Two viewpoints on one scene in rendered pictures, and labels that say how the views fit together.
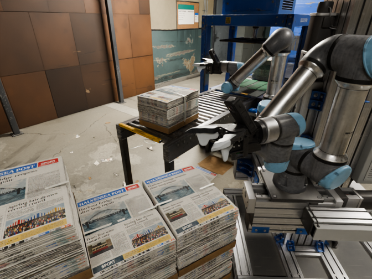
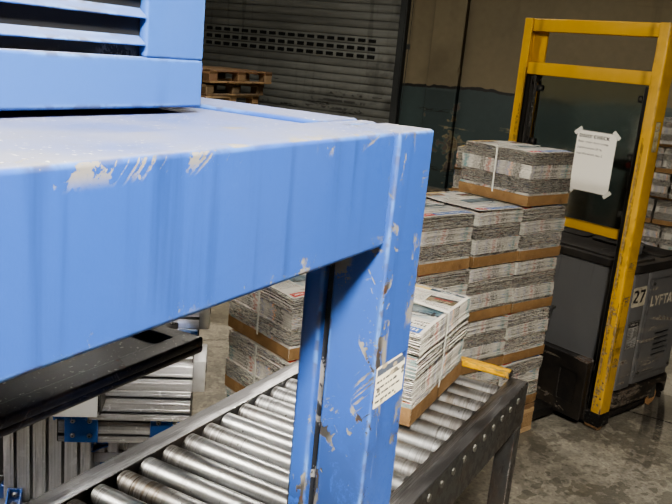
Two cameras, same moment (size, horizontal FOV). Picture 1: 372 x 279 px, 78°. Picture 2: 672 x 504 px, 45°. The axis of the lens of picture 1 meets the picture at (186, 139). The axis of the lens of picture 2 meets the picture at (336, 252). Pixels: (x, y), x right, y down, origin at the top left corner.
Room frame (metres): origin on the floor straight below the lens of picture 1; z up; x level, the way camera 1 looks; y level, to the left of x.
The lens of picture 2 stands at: (3.47, -0.38, 1.61)
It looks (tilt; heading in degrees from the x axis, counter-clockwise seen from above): 14 degrees down; 169
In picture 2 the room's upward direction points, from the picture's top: 5 degrees clockwise
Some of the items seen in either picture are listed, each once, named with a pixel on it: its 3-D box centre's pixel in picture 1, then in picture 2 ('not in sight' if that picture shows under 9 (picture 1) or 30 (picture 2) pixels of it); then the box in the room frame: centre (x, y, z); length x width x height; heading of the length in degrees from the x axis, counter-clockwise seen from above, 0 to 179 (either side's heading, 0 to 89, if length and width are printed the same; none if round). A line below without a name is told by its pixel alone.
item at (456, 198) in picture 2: not in sight; (466, 200); (0.35, 0.75, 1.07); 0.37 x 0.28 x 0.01; 31
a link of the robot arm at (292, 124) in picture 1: (284, 127); not in sight; (0.64, -0.30, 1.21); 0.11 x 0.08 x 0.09; 113
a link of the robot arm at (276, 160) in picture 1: (274, 151); not in sight; (0.65, -0.29, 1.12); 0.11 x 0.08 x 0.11; 23
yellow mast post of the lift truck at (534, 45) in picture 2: not in sight; (512, 199); (-0.30, 1.22, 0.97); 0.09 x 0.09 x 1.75; 30
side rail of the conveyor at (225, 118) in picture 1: (221, 122); (216, 432); (1.78, -0.30, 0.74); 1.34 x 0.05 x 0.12; 141
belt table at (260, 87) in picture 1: (247, 89); not in sight; (2.72, -0.75, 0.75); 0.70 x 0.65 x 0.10; 141
